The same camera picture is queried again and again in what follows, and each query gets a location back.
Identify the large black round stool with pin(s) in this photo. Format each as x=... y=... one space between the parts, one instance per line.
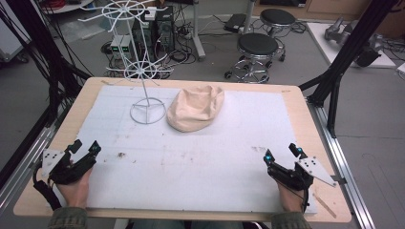
x=257 y=44

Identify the grey robot part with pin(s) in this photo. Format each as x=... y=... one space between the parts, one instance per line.
x=336 y=30

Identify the person's left hand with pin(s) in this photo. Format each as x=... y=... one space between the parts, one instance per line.
x=76 y=192

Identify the flat black box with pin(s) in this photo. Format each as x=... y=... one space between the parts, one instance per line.
x=235 y=23

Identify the aluminium rail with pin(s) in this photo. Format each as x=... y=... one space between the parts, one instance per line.
x=22 y=165
x=345 y=165

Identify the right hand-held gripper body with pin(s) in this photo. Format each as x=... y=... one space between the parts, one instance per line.
x=293 y=178

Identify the white power strip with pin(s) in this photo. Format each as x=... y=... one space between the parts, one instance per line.
x=150 y=13

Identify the small black round stool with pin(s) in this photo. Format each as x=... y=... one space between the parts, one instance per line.
x=277 y=16

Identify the black computer tower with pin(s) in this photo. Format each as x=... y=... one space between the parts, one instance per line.
x=165 y=33

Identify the thin wooden stick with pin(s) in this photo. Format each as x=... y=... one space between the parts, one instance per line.
x=324 y=205

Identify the black metal frame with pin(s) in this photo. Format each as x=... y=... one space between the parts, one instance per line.
x=41 y=47
x=350 y=47

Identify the grey box with green lights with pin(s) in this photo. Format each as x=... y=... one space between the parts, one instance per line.
x=121 y=46

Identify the white table mat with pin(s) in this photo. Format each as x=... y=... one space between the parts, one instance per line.
x=197 y=165

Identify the person's right hand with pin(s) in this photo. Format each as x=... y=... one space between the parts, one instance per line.
x=289 y=200

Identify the beige cloth hat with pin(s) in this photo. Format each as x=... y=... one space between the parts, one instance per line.
x=194 y=109

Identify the white floor platform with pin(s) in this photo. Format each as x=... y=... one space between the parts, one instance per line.
x=328 y=47

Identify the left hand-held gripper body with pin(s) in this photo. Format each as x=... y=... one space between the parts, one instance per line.
x=71 y=171

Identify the grey metal table leg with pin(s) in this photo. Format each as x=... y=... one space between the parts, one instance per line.
x=197 y=35

